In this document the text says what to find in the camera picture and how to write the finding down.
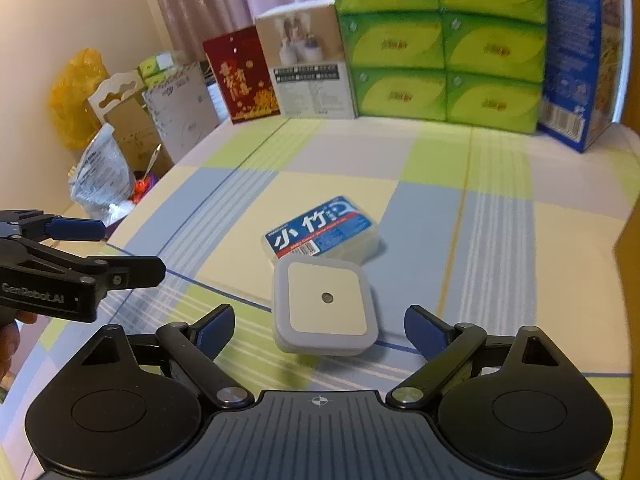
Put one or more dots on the green tissue pack bottom right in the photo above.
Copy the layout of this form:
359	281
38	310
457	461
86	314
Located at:
493	102

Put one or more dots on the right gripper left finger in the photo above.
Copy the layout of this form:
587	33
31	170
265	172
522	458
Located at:
194	349

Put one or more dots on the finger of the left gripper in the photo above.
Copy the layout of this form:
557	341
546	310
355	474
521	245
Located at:
125	272
34	224

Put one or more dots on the silver plastic bag on left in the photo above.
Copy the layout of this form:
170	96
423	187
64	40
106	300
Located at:
102	181

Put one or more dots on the white paper bag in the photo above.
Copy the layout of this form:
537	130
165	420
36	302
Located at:
182	110

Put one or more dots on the green tissue pack middle left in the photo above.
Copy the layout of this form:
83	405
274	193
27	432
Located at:
393	39

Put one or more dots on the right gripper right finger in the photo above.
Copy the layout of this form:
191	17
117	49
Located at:
446	349

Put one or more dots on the blue milk carton box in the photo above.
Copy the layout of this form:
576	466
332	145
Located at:
587	70

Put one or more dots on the person's left hand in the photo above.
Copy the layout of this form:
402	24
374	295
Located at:
10	339

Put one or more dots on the white product box with photo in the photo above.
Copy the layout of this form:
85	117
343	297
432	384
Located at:
304	52

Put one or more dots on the white square night light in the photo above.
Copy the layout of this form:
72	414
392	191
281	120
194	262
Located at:
322	307

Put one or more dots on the green tissue pack middle right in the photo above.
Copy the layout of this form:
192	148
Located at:
494	46

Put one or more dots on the blue dental floss box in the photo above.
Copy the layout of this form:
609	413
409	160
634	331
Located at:
335	229

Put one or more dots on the yellow plastic bag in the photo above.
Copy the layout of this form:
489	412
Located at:
72	116

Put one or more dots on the small green boxes on left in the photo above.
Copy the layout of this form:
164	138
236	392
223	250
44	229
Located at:
159	63

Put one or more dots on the checked tablecloth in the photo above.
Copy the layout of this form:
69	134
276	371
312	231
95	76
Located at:
494	228

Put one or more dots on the green tissue pack bottom left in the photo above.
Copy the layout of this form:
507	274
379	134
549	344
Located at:
400	92

